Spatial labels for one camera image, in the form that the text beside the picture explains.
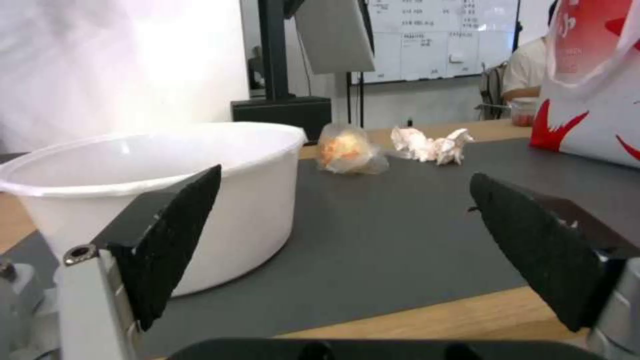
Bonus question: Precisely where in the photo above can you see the black monitor stand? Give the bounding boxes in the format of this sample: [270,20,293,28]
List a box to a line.
[258,0,292,101]

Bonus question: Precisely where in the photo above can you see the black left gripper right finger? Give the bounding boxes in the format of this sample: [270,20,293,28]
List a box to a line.
[467,172,640,360]

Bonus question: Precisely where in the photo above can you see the person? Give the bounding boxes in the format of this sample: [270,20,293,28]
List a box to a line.
[501,36,550,104]

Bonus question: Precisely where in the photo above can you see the clear cup with red contents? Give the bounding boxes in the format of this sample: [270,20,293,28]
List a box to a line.
[509,97,539,127]

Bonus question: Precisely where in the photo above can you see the clear bag with orange food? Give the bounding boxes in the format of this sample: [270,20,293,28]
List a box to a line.
[315,123,390,176]

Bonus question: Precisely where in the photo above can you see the dark grey table mat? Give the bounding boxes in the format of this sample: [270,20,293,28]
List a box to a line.
[0,137,640,338]

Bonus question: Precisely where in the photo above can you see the whiteboard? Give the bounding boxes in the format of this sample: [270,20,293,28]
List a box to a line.
[239,0,521,99]

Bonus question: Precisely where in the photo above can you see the white plastic bowl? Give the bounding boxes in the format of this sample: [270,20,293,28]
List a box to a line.
[0,122,307,298]

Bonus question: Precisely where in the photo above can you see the grey monitor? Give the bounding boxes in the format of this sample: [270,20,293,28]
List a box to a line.
[282,0,377,75]

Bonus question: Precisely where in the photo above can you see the black speaker box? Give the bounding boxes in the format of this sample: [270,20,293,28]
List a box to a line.
[230,96,333,143]

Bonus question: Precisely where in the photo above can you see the crumpled white tissue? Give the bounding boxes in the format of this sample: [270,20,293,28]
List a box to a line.
[390,125,435,163]
[430,128,475,166]

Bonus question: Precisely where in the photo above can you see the red and white takeout bag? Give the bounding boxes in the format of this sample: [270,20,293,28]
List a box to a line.
[529,0,640,169]

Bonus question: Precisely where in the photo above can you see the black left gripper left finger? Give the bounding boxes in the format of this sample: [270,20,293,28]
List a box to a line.
[0,164,223,360]

